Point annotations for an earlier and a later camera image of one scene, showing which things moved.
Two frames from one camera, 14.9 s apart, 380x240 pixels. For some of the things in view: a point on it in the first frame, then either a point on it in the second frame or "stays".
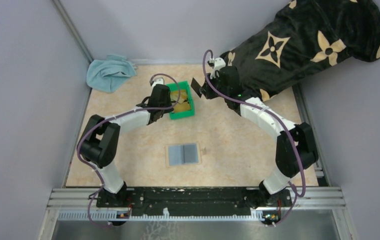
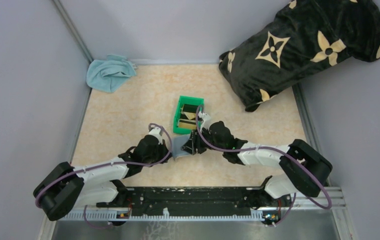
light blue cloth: [108, 75] stays
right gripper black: [207, 93] → [191, 145]
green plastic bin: [183, 85] → [183, 100]
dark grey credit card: [196, 86] → [188, 108]
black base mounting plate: [196, 200] stays
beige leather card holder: [183, 154] → [177, 141]
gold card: [184, 106] → [187, 125]
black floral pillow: [307, 36] stays
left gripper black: [168, 100] → [165, 152]
